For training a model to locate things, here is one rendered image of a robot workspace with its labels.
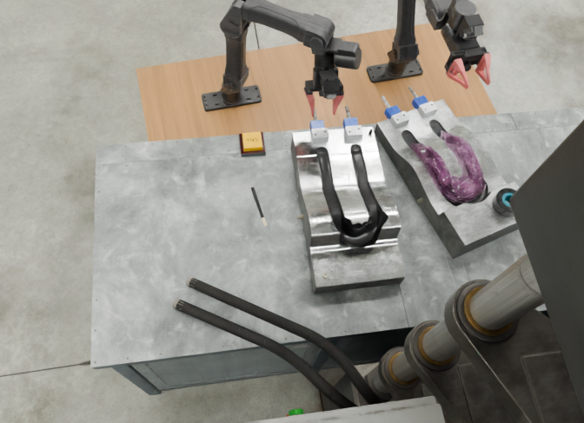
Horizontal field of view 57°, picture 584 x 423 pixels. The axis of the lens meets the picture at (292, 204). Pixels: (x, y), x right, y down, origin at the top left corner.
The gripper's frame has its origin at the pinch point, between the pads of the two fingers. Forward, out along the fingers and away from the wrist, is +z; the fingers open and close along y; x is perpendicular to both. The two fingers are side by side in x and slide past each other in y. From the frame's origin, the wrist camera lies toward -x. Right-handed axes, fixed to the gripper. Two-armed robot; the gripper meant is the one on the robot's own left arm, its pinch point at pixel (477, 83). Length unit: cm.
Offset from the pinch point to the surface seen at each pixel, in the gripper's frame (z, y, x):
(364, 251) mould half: 29, -35, 33
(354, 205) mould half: 16.1, -35.0, 26.9
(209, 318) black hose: 37, -82, 34
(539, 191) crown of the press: 57, -47, -69
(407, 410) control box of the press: 72, -55, -29
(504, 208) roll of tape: 27.8, 6.9, 24.3
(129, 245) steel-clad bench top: 9, -100, 39
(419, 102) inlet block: -17.7, 0.0, 33.1
